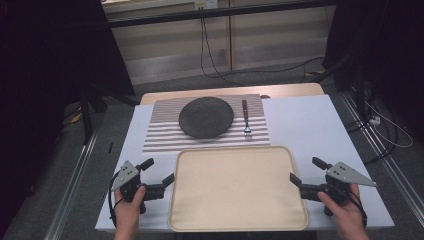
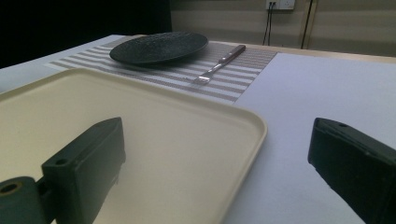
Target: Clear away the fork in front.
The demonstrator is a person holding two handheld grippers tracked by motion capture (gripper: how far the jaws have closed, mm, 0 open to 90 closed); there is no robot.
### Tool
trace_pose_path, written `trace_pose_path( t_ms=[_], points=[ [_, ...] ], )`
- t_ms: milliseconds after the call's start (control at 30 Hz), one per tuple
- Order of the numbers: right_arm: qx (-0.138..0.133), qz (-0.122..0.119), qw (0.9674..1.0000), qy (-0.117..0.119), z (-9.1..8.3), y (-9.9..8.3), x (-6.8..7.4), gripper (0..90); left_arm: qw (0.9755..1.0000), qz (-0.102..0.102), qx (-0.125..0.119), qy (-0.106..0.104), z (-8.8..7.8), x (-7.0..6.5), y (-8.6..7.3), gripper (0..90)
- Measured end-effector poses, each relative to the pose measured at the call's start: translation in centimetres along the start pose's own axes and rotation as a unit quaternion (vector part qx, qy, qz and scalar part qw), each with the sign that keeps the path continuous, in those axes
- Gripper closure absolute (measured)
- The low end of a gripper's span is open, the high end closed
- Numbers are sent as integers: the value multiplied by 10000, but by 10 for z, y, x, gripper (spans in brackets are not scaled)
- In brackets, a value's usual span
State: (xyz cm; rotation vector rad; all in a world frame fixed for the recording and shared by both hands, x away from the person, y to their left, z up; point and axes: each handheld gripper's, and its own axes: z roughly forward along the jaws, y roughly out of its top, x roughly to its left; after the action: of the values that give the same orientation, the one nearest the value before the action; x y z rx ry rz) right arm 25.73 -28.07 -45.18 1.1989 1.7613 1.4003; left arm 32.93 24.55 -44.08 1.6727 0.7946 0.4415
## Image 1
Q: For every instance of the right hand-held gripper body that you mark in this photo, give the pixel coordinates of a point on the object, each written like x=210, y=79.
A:
x=340, y=176

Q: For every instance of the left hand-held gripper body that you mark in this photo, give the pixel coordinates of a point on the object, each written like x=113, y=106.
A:
x=130, y=178

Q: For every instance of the person's left hand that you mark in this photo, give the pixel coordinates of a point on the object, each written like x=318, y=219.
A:
x=128, y=210

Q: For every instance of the person's right hand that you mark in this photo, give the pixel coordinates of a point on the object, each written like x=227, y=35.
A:
x=350, y=213

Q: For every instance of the striped placemat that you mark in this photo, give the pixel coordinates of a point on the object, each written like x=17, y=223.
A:
x=160, y=133

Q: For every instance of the white board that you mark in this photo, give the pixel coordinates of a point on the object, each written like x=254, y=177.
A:
x=300, y=120

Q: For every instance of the beige rectangular tray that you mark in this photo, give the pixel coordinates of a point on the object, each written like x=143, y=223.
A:
x=236, y=190

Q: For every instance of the dark grey round plate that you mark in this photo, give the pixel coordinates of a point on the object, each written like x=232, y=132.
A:
x=206, y=117

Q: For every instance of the black stand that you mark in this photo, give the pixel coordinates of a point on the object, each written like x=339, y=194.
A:
x=87, y=113

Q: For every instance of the yellow floor tape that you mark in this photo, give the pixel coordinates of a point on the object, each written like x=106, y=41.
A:
x=76, y=117
x=315, y=72

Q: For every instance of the black curtain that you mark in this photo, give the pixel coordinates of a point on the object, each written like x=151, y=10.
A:
x=393, y=50
x=40, y=66

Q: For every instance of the black horizontal bar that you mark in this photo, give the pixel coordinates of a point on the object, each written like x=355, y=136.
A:
x=213, y=13

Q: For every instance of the metal floor rail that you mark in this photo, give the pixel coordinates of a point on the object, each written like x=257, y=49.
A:
x=383, y=156
x=71, y=190

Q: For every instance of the white wall socket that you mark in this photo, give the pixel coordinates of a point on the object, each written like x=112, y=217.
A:
x=206, y=4

